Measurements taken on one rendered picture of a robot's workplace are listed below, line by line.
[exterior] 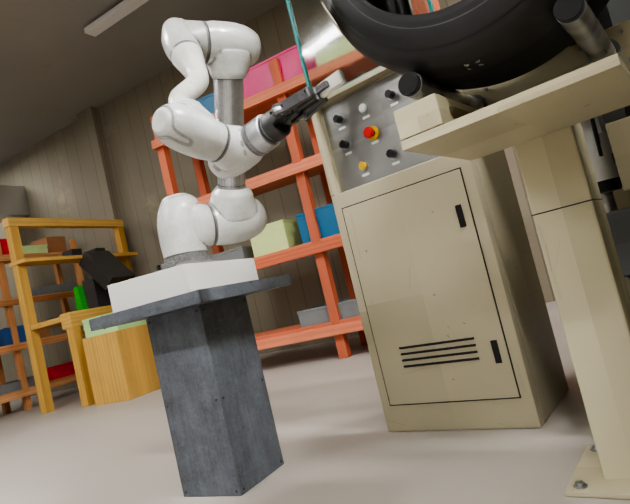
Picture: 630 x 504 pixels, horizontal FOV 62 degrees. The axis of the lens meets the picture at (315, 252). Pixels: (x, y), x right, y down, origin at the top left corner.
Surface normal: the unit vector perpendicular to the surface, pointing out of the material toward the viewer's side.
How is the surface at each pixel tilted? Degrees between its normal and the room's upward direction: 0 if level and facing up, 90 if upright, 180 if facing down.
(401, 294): 90
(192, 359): 90
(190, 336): 90
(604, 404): 90
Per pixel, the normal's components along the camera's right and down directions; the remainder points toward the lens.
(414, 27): -0.61, 0.26
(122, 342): 0.87, -0.24
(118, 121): -0.48, 0.05
